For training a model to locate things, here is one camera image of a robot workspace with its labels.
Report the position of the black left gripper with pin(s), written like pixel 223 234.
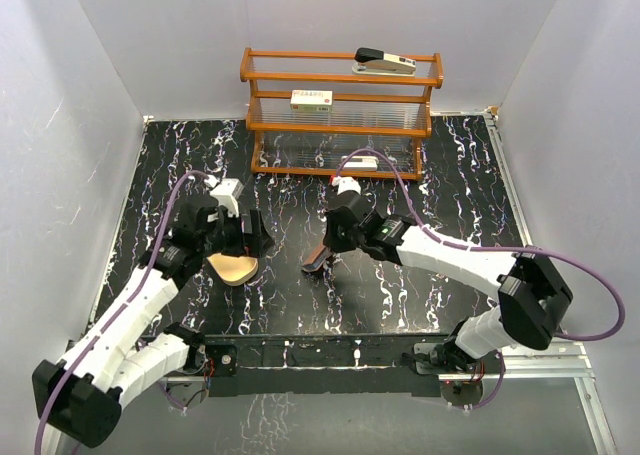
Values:
pixel 258 241

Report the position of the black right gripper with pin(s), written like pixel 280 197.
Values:
pixel 331 240

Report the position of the pink leather card holder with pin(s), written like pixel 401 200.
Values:
pixel 316 259

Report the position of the beige wooden tray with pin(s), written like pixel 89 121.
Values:
pixel 233 271

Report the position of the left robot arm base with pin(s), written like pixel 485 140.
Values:
pixel 200 365

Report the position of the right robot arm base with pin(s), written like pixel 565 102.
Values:
pixel 444 358

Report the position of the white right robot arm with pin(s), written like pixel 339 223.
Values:
pixel 530 294

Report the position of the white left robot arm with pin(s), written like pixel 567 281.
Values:
pixel 84 393

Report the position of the small white stapler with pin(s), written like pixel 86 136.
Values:
pixel 361 163

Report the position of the orange wooden shelf rack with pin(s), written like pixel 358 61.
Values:
pixel 390 114

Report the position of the white staples box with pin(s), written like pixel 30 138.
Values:
pixel 311 101

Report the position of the black and white stapler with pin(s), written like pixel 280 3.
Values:
pixel 369 61

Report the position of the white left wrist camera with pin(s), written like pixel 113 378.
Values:
pixel 226 193

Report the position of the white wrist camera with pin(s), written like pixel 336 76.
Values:
pixel 226 193
pixel 345 184

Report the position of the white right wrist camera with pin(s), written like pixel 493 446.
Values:
pixel 345 184

